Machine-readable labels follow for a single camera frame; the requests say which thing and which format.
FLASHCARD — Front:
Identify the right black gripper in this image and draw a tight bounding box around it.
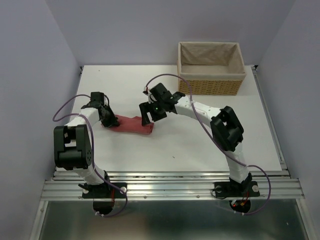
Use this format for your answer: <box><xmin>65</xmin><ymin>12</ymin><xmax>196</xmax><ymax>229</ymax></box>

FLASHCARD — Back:
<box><xmin>138</xmin><ymin>99</ymin><xmax>167</xmax><ymax>127</ymax></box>

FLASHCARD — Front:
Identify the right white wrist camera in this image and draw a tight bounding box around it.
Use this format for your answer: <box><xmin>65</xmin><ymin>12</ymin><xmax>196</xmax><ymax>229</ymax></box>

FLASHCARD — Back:
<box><xmin>142</xmin><ymin>86</ymin><xmax>157</xmax><ymax>103</ymax></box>

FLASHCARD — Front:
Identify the aluminium mounting rail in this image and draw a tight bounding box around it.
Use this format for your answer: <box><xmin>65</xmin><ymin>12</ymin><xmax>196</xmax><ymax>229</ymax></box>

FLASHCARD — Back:
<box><xmin>40</xmin><ymin>169</ymin><xmax>305</xmax><ymax>201</ymax></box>

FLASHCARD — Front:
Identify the red t shirt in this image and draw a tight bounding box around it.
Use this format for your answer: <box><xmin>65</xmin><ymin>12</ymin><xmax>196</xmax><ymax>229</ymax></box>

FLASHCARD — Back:
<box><xmin>107</xmin><ymin>115</ymin><xmax>154</xmax><ymax>135</ymax></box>

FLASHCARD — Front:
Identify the wicker basket with liner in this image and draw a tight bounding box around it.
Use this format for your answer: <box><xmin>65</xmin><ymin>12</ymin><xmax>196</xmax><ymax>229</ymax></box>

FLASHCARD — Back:
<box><xmin>177</xmin><ymin>41</ymin><xmax>247</xmax><ymax>96</ymax></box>

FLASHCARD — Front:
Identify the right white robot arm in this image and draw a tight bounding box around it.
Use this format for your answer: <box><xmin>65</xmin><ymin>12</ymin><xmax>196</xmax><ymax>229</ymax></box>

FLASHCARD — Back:
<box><xmin>139</xmin><ymin>83</ymin><xmax>260</xmax><ymax>199</ymax></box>

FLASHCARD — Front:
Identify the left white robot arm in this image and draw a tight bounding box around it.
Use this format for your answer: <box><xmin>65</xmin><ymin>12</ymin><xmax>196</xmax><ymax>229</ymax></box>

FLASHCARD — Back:
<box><xmin>53</xmin><ymin>91</ymin><xmax>120</xmax><ymax>199</ymax></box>

